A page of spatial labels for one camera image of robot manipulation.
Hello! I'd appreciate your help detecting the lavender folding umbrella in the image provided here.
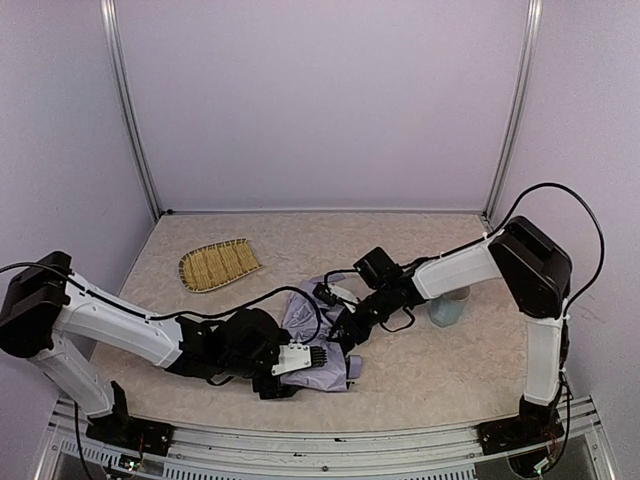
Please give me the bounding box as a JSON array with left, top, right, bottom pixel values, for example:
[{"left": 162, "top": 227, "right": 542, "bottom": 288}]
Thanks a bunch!
[{"left": 277, "top": 273, "right": 364, "bottom": 394}]

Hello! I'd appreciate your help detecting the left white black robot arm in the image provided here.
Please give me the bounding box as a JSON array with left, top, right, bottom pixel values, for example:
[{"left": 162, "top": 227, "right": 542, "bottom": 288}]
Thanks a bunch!
[{"left": 1, "top": 251, "right": 312, "bottom": 423}]

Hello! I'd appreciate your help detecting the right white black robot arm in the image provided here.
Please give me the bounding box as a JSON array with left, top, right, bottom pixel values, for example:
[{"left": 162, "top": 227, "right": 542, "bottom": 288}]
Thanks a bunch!
[{"left": 330, "top": 216, "right": 572, "bottom": 426}]

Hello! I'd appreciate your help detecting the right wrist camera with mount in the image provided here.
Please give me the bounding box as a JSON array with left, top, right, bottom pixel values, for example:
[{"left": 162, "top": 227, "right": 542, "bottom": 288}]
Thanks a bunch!
[{"left": 313, "top": 283, "right": 360, "bottom": 313}]

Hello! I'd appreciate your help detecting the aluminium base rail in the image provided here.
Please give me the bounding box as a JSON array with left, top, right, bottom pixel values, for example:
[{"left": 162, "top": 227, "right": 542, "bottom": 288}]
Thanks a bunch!
[{"left": 31, "top": 397, "right": 617, "bottom": 479}]

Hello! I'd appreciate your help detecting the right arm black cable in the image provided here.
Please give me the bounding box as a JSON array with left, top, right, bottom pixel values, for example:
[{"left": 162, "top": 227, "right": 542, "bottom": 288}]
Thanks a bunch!
[{"left": 322, "top": 182, "right": 606, "bottom": 334}]

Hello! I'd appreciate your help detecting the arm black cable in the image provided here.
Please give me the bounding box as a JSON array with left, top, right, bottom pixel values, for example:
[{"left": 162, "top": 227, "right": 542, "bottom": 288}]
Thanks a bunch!
[
  {"left": 0, "top": 262, "right": 321, "bottom": 386},
  {"left": 322, "top": 182, "right": 606, "bottom": 334}
]

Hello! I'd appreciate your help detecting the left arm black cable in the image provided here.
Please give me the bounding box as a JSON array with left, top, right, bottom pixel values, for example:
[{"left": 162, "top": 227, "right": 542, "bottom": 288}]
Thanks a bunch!
[{"left": 0, "top": 262, "right": 321, "bottom": 386}]

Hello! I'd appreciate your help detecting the right aluminium frame post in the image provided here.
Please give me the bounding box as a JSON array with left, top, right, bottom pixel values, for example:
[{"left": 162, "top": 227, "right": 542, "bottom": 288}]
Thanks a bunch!
[{"left": 482, "top": 0, "right": 543, "bottom": 224}]

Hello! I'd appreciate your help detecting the aluminium frame post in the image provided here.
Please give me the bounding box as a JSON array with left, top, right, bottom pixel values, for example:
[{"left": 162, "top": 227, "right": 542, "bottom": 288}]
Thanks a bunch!
[
  {"left": 482, "top": 0, "right": 543, "bottom": 224},
  {"left": 100, "top": 0, "right": 163, "bottom": 223}
]

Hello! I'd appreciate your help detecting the left aluminium frame post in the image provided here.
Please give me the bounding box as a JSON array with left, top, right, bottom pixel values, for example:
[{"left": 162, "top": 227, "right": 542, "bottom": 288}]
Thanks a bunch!
[{"left": 100, "top": 0, "right": 163, "bottom": 223}]

